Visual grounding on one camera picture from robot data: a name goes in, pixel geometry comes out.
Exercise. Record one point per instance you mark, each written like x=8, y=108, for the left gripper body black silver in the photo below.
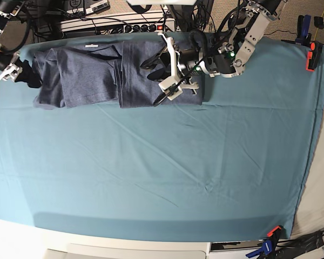
x=185, y=64

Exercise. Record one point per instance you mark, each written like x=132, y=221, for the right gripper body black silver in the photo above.
x=11, y=67

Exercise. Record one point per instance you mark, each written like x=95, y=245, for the blue-grey heathered T-shirt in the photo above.
x=109, y=72

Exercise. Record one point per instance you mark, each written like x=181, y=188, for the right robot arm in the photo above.
x=9, y=9

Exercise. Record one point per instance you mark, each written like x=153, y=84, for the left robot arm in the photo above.
x=224, y=54

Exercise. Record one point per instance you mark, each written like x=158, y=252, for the teal table cloth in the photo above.
x=230, y=169

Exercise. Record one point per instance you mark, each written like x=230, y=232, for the blue spring clamp top right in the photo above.
x=303, y=37

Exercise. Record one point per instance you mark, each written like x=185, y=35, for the blue spring clamp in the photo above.
x=303, y=37
x=265, y=249

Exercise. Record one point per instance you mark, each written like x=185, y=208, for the orange black clamp right edge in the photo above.
x=313, y=56

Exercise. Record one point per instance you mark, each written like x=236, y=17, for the orange black clamp bottom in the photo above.
x=274, y=234

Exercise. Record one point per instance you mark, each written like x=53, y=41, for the blue spring clamp bottom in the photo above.
x=265, y=249

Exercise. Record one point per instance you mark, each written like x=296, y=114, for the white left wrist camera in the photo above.
x=168, y=86

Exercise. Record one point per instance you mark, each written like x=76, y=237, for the white power strip red switch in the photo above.
x=144, y=27

